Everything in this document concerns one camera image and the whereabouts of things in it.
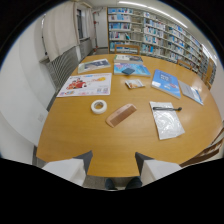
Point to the blue picture book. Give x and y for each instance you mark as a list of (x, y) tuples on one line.
[(132, 69)]

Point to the white curtain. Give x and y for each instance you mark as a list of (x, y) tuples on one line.
[(61, 29)]

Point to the white tape roll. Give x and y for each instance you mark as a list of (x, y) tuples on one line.
[(99, 106)]

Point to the grey blue magazine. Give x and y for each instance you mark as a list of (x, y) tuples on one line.
[(94, 65)]

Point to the person's dark shoes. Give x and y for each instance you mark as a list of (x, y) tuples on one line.
[(123, 183)]

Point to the black pen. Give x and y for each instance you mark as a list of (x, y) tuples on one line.
[(166, 108)]

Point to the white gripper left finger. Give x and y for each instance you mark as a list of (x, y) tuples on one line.
[(68, 168)]

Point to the library bookshelf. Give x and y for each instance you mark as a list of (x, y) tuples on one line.
[(160, 35)]

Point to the small dark blue case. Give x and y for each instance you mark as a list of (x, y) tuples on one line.
[(128, 71)]

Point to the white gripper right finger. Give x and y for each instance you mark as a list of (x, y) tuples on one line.
[(157, 168)]

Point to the large colourful poster sheet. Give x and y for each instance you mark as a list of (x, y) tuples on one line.
[(86, 85)]

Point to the stack of books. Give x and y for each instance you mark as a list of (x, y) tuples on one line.
[(128, 59)]

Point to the small printed snack packet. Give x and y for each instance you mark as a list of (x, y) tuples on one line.
[(134, 83)]

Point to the grey blue thin booklet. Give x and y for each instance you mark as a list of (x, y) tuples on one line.
[(190, 92)]

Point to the N95 mask in clear packet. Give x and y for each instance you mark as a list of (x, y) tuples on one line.
[(166, 121)]

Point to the blue hardcover book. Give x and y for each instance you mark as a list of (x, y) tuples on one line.
[(166, 83)]

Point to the wooden comb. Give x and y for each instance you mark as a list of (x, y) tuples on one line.
[(120, 115)]

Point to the grey radiator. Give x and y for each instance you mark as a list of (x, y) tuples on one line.
[(65, 66)]

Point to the wooden chair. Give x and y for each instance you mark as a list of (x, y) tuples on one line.
[(185, 64), (209, 74), (204, 152), (127, 48)]

